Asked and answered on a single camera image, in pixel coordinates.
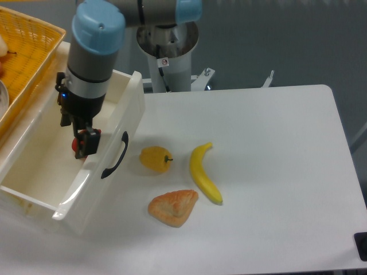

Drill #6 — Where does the black cable on pedestal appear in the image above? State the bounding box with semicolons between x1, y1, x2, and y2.
155;44;172;93

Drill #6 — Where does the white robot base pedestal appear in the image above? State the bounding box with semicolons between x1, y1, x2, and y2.
136;22;215;93

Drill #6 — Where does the yellow banana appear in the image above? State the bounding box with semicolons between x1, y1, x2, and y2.
189;142;223;205

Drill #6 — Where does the golden pastry turnover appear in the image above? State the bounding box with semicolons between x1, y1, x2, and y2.
148;190;198;228

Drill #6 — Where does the grey round object left edge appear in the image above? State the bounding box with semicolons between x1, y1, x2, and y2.
0;81;10;119

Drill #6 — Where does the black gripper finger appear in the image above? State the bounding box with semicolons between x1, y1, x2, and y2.
55;72;72;126
75;127;101;159

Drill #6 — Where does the yellow woven basket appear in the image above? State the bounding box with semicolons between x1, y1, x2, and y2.
1;6;66;136

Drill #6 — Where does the black drawer handle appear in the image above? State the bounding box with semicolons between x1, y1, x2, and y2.
100;131;129;179

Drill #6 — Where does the white open upper drawer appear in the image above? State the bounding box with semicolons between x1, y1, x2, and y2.
0;58;146;236

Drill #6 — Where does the white drawer cabinet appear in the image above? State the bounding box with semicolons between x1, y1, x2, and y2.
1;42;83;215

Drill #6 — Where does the yellow bell pepper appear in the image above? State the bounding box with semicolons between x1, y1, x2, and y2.
139;146;173;173

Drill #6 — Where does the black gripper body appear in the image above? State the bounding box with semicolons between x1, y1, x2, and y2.
63;91;105;128

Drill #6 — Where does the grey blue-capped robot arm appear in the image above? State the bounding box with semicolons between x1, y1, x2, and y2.
56;1;202;159

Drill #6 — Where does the red bell pepper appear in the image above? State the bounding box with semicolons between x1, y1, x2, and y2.
71;129;101;152

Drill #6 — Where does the black object at table edge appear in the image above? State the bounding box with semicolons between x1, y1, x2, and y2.
354;232;367;262

